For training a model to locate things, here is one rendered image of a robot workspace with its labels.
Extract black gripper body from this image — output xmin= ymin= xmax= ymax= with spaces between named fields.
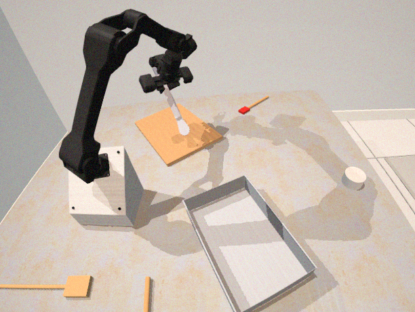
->
xmin=139 ymin=62 xmax=193 ymax=94

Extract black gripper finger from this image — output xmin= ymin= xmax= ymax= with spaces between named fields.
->
xmin=156 ymin=86 xmax=165 ymax=94
xmin=167 ymin=82 xmax=180 ymax=90

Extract white short cylinder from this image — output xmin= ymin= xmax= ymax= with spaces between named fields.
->
xmin=341 ymin=167 xmax=366 ymax=190

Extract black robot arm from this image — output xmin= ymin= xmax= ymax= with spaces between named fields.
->
xmin=59 ymin=9 xmax=197 ymax=184

